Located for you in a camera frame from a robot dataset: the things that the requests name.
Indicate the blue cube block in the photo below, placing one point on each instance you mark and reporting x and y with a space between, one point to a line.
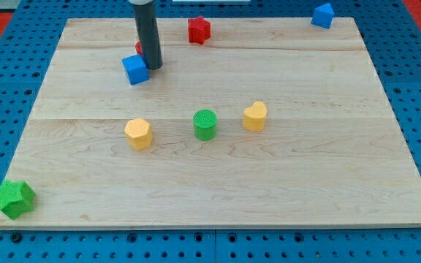
135 68

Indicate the green cylinder block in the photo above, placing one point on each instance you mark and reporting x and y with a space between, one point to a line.
205 124

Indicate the yellow heart block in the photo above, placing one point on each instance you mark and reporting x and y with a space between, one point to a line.
254 117

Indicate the light wooden board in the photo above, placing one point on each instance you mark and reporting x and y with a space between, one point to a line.
331 154

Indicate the yellow hexagon block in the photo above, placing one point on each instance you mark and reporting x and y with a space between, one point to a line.
138 133

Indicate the red star block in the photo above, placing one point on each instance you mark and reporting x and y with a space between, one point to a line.
199 30

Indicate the small red block behind rod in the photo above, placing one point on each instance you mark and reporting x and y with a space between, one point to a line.
138 48

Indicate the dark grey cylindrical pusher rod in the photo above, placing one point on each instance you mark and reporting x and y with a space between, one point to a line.
148 34

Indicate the blue pentagon block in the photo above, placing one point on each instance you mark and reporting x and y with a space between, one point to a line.
323 16

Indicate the green star block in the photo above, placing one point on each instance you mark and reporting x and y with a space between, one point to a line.
16 198

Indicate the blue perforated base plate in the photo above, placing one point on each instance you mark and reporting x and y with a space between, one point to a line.
29 32

